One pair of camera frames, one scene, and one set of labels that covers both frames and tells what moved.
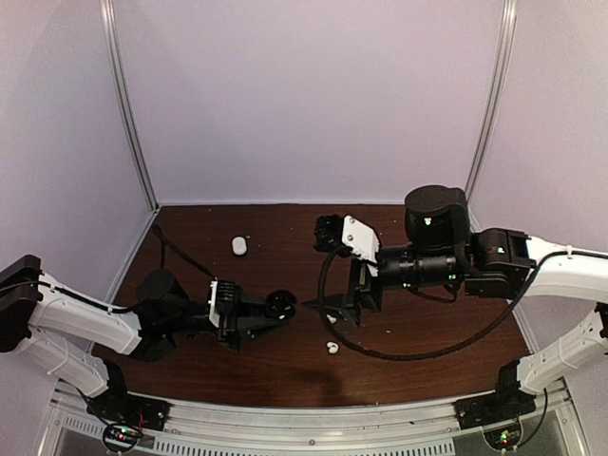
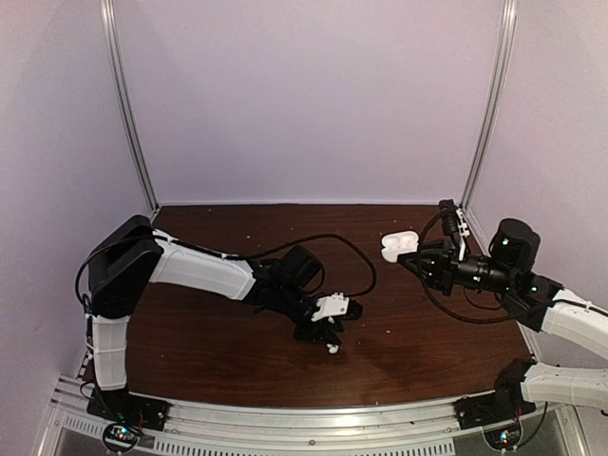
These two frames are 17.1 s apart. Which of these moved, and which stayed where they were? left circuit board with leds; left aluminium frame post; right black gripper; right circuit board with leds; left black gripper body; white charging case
Moved: right black gripper; white charging case; left black gripper body
Stayed: left circuit board with leds; left aluminium frame post; right circuit board with leds
